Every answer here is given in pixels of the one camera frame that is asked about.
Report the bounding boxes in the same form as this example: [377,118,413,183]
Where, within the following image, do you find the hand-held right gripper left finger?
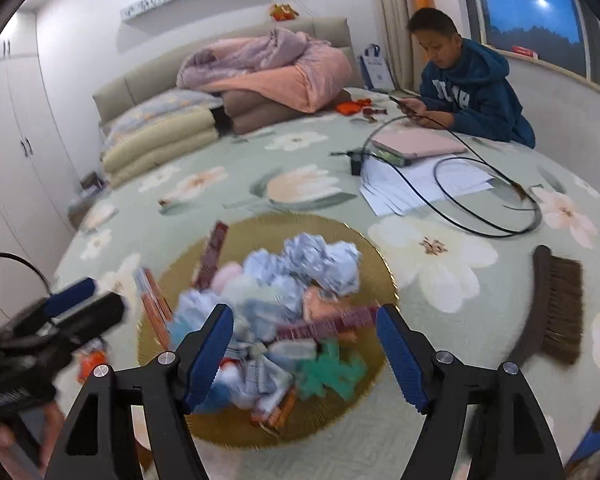
[45,304,236,480]

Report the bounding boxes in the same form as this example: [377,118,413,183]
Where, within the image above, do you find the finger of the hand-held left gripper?
[11,277,98,332]
[0,292,128,361]

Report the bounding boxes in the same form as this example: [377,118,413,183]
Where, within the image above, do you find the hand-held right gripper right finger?
[375,304,566,480]

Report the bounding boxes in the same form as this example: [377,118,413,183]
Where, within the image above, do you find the pale blue paper ball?
[282,232,362,297]
[242,249,291,286]
[170,287,223,346]

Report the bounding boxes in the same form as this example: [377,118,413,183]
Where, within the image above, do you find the long orange box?
[132,266,174,337]

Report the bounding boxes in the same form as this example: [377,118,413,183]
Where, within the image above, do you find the teal plastic figure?
[296,339,370,402]

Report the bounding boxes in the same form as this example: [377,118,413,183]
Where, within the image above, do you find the pastel plush dango skewer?
[211,264,266,311]

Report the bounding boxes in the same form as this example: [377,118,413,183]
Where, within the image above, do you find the long printed cardboard box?
[275,307,381,344]

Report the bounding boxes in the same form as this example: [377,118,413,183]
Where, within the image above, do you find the small orange carton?
[252,389,297,428]

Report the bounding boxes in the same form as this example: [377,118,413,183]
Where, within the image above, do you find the gold ribbed bowl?
[136,211,400,450]

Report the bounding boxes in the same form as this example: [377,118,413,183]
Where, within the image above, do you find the long dark red box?
[192,221,231,292]

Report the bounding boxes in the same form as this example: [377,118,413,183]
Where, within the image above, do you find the small orange packet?
[77,350,108,381]

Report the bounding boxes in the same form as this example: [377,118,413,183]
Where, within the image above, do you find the beige nightstand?
[66,171,112,231]

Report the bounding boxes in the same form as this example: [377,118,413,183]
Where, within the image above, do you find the green floral bed blanket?
[40,87,600,480]

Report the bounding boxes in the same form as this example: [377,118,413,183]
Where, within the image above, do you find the brown bristle hand brush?
[517,245,584,366]

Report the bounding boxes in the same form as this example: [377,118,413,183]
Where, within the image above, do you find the cream pillow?
[101,108,216,163]
[102,129,221,189]

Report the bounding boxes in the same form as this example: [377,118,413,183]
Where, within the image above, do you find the stack of white papers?
[359,156,496,217]

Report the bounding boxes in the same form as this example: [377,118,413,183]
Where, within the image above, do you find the white wardrobe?
[0,10,83,321]

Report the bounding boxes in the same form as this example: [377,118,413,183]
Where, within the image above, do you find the floral print pillow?
[104,91,223,147]

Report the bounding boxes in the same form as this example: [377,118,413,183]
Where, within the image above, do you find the pink laptop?
[371,127,470,167]

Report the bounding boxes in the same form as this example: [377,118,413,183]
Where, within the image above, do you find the beige upholstered headboard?
[92,16,355,128]

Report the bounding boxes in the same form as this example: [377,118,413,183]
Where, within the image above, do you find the brown folded quilt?
[221,87,353,136]

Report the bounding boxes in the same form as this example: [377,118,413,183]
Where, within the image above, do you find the orange red small toy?
[336,99,382,117]

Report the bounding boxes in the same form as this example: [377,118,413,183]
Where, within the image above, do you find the blue white paper bag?
[357,44,397,92]

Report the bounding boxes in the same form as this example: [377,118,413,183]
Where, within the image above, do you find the pink quilt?
[176,29,353,114]

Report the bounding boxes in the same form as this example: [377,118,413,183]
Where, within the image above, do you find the beige orange curtain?
[371,0,435,92]

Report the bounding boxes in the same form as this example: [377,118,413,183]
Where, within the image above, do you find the dark framed window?
[452,0,600,91]

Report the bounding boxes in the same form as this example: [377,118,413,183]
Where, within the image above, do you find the thick black cable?
[0,252,51,293]

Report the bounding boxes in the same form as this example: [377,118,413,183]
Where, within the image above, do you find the thin black cable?
[329,114,542,239]

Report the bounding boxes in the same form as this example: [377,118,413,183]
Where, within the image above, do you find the red gold wall ornament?
[269,3,300,22]

